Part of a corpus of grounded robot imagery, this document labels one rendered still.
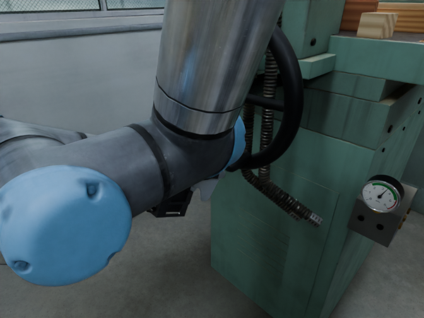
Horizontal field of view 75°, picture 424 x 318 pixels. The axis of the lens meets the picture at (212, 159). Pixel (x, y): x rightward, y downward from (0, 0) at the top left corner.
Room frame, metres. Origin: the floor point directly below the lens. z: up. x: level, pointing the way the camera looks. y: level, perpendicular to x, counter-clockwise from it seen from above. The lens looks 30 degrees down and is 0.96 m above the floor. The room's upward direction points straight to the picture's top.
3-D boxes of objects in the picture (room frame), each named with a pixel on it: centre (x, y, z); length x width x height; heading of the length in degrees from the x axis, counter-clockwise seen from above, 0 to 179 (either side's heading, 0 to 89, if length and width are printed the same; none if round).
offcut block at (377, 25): (0.53, -0.28, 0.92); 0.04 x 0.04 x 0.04; 36
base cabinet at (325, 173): (0.82, -0.35, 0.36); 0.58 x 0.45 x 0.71; 135
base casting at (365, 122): (0.82, -0.35, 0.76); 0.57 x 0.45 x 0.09; 135
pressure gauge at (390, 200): (0.40, -0.30, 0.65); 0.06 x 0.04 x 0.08; 45
